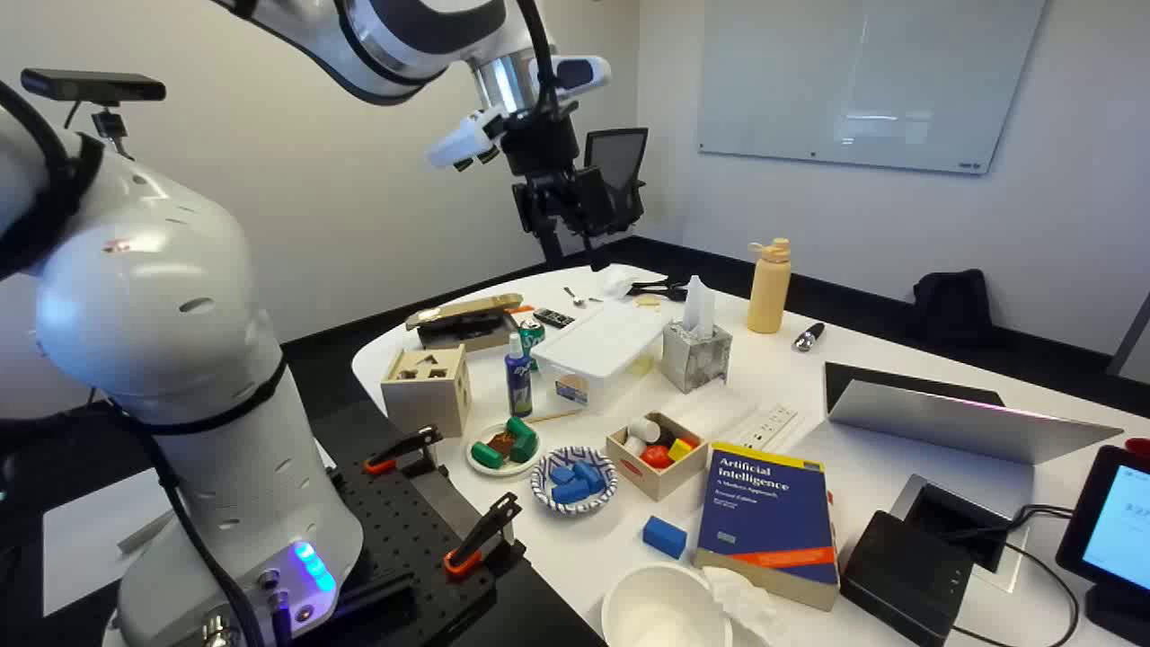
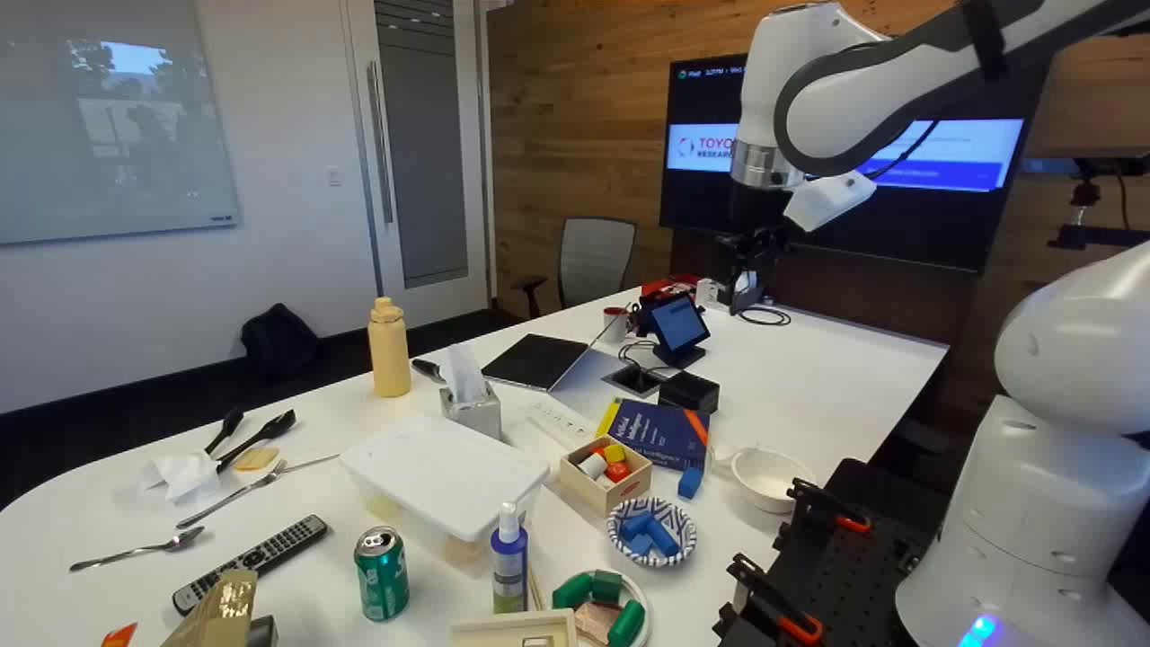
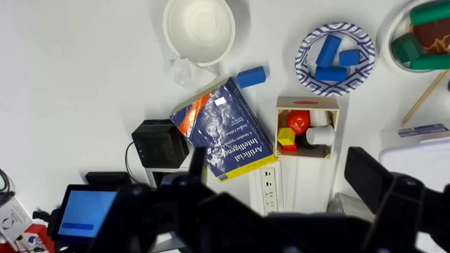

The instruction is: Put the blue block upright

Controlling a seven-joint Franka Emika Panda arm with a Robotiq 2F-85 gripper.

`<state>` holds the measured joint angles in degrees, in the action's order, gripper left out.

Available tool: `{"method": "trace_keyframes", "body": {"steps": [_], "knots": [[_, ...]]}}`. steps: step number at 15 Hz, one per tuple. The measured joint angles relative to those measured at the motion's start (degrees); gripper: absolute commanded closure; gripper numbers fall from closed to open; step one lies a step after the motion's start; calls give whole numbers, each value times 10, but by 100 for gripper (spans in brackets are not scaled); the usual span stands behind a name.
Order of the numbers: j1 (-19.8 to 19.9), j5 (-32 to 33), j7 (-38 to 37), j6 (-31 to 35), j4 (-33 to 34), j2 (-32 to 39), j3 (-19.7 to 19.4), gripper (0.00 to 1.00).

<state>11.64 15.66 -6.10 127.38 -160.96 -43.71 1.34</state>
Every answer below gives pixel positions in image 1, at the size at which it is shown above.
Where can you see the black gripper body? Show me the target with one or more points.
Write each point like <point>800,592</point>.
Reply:
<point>547,184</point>

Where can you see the blue block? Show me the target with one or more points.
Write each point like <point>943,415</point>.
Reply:
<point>667,536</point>

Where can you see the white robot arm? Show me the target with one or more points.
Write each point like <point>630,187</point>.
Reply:
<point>146,293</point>

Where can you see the black office chair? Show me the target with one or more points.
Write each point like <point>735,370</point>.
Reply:
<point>611,182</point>

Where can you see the wooden brush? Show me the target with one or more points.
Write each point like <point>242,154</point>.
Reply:
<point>473,322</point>

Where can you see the blue spray bottle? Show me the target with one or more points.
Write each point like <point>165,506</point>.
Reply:
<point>520,377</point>

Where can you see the white plastic container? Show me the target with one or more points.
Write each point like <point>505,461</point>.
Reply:
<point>596,354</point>

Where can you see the grey tissue box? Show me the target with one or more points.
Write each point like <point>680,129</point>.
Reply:
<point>696,351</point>

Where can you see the tan water bottle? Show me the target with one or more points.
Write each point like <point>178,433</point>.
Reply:
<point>771,284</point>

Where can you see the wooden shape sorter box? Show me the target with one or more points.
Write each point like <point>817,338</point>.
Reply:
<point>429,389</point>

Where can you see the white plate with green toys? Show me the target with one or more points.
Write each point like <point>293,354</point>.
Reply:
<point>505,449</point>

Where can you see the wooden box of toys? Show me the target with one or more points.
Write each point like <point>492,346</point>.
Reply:
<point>654,453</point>

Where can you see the blue patterned plate with blocks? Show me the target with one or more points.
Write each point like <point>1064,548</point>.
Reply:
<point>572,479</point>

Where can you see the black orange clamp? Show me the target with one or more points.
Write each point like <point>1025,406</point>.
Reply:
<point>490,536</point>
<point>388,459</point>

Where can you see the white remote keypad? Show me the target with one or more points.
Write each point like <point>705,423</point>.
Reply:
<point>758,425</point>

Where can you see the blue and yellow book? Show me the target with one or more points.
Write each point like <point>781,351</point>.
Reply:
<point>768,517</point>

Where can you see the black backpack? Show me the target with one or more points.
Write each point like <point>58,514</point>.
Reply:
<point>949,310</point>

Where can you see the silver laptop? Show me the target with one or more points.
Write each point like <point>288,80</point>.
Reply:
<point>881,441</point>

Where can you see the white bowl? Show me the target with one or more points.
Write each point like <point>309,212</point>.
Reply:
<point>663,603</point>

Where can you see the black power box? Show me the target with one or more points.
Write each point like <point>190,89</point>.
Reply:
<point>905,581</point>

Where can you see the wall whiteboard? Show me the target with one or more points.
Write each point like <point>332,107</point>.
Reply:
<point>884,82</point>

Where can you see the black camera on stand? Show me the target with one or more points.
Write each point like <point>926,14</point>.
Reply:
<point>98,87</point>

